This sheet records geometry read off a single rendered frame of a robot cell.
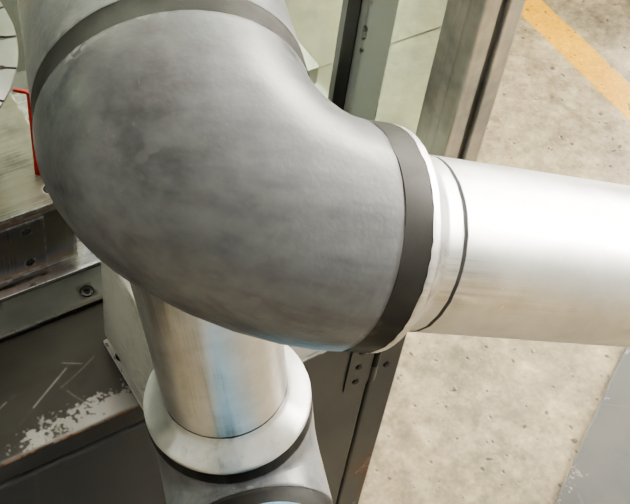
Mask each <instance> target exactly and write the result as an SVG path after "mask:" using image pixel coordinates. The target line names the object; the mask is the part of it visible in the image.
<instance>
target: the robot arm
mask: <svg viewBox="0 0 630 504"><path fill-rule="evenodd" d="M17 1H18V9H19V17H20V25H21V33H22V41H23V49H24V57H25V65H26V73H27V81H28V89H29V97H30V105H31V115H32V120H33V124H32V132H33V144H34V149H35V155H36V160H37V164H38V168H39V172H40V175H41V178H42V180H43V182H44V184H45V186H46V189H47V191H48V193H49V195H50V197H51V199H52V202H53V204H54V206H55V207H56V209H57V210H58V212H59V213H60V215H61V216H62V218H63V219H64V220H65V222H66V223H67V224H68V225H69V227H70V228H71V229H72V231H73V232H74V233H75V234H76V236H77V237H78V238H79V240H80V241H81V242H82V243H83V244H84V245H85V246H86V247H87V248H88V249H89V250H90V251H91V252H92V253H93V254H94V255H95V256H96V257H97V258H98V259H100V260H101V261H102V262H103V263H105V264H106V265H107V266H108V267H110V268H111V269H112V270H113V271H114V272H116V273H117V274H119V275H120V276H122V277H123V278H125V279H126V280H128V281H129V282H130V285H131V289H132V292H133V296H134V299H135V303H136V307H137V310H138V314H139V317H140V321H141V324H142V328H143V331H144V335H145V339H146V342H147V346H148V349H149V353H150V356H151V360H152V363H153V367H154V369H153V371H152V373H151V375H150V377H149V379H148V382H147V385H146V388H145V392H144V399H143V409H144V417H145V421H146V426H147V429H148V432H149V435H150V438H151V442H152V445H153V448H154V451H155V455H156V458H157V461H158V465H159V469H160V473H161V478H162V483H163V488H164V494H165V500H166V504H333V500H332V497H331V493H330V489H329V485H328V481H327V478H326V474H325V470H324V466H323V462H322V459H321V455H320V451H319V447H318V442H317V437H316V432H315V425H314V414H313V402H312V393H311V384H310V380H309V377H308V374H307V372H306V369H305V367H304V365H303V363H302V362H301V360H300V358H299V357H298V356H297V354H296V353H295V352H294V351H293V350H292V349H291V348H290V347H289V346H293V347H299V348H305V349H311V350H322V351H336V352H354V353H379V352H382V351H385V350H387V349H389V348H391V347H392V346H394V345H395V344H396V343H397V342H399V341H400V340H401V339H402V338H403V337H404V336H405V334H406V333H407V332H419V333H433V334H447V335H461V336H475V337H489V338H503V339H517V340H531V341H545V342H559V343H573V344H587V345H601V346H615V347H629V348H630V186H629V185H623V184H616V183H610V182H603V181H597V180H591V179H584V178H578V177H571V176H565V175H558V174H552V173H546V172H539V171H533V170H526V169H520V168H514V167H507V166H501V165H494V164H488V163H481V162H475V161H469V160H462V159H456V158H449V157H443V156H436V155H430V154H428V153H427V151H426V149H425V147H424V146H423V144H422V143H421V141H420V140H419V138H418V137H417V136H416V135H415V134H414V133H413V132H411V131H410V130H408V129H407V128H405V127H403V126H399V125H396V124H392V123H386V122H380V121H374V120H369V119H363V118H359V117H356V116H353V115H351V114H349V113H347V112H345V111H343V110H342V109H341V108H339V107H338V106H336V105H335V104H334V103H332V102H331V101H330V100H328V99H327V98H326V97H325V96H324V95H323V94H322V93H321V92H320V91H319V89H318V88H317V87H316V86H315V85H314V84H313V82H312V80H311V79H310V76H309V73H308V70H307V66H306V63H305V60H304V57H303V53H302V50H301V47H300V44H299V41H298V38H297V36H296V33H295V30H294V27H293V24H292V21H291V18H290V15H289V12H288V9H287V6H286V3H285V0H17Z"/></svg>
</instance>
